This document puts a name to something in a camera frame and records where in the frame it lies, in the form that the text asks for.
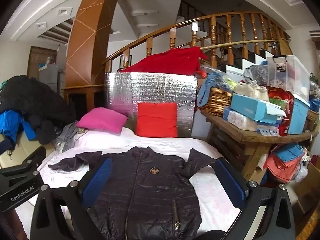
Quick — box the brown woven door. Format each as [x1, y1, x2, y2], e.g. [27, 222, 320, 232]
[27, 45, 58, 80]

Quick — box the beige cloth bundle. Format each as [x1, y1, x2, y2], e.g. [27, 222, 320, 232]
[232, 81, 270, 102]

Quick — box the wooden table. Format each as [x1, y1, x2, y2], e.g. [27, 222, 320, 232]
[199, 107, 320, 180]

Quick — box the stack of red cloths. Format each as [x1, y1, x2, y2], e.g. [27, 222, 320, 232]
[265, 152, 304, 183]

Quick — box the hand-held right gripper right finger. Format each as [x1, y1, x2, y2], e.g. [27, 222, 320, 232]
[214, 157, 297, 240]

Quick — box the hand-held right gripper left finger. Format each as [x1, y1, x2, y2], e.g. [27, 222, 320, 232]
[30, 157, 113, 240]

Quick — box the silver foil insulation board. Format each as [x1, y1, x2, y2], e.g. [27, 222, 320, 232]
[104, 71, 198, 138]

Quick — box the dark quilted jacket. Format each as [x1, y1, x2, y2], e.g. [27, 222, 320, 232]
[47, 146, 223, 240]

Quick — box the white blue tissue pack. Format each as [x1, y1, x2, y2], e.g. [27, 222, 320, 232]
[223, 106, 259, 132]

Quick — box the red pillow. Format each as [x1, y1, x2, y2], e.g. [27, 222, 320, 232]
[135, 102, 178, 138]

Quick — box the brown wooden column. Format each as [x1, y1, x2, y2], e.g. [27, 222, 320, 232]
[62, 0, 125, 120]

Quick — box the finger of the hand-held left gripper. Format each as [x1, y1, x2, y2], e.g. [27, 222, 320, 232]
[15, 146, 47, 173]

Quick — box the dark plastic bag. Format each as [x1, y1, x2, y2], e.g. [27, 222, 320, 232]
[244, 64, 269, 84]

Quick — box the red cloth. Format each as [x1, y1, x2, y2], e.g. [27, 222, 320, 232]
[119, 47, 209, 76]

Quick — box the clear plastic storage box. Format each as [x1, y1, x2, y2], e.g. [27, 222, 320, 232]
[266, 55, 311, 102]

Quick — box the folded blue cloth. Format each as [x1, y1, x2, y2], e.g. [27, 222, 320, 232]
[274, 142, 304, 163]

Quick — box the light blue cardboard box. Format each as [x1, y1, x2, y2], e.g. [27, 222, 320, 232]
[230, 94, 287, 125]

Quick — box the pile of dark clothes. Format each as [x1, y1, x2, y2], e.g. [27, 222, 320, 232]
[0, 75, 77, 145]

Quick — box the red bag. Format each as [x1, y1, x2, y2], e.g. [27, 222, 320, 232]
[265, 85, 295, 137]

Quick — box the blue plastic bin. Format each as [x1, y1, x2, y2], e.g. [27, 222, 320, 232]
[287, 96, 311, 135]

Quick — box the wooden stair railing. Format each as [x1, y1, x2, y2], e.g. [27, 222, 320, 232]
[104, 10, 294, 72]

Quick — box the wicker basket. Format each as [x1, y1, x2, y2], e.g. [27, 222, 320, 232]
[199, 86, 234, 117]

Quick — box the pink pillow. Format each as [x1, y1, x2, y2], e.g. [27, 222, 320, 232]
[76, 107, 128, 133]

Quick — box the bright blue jacket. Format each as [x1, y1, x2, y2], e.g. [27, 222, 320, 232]
[0, 109, 38, 141]

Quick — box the brown cardboard box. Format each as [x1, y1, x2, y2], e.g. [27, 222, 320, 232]
[287, 164, 320, 214]

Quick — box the grey cabinet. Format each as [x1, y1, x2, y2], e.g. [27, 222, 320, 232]
[37, 64, 66, 98]

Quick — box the grey garment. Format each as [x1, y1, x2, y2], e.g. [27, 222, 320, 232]
[54, 121, 87, 153]

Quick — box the staircase with dark treads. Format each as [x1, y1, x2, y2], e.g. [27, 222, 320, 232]
[175, 0, 320, 80]

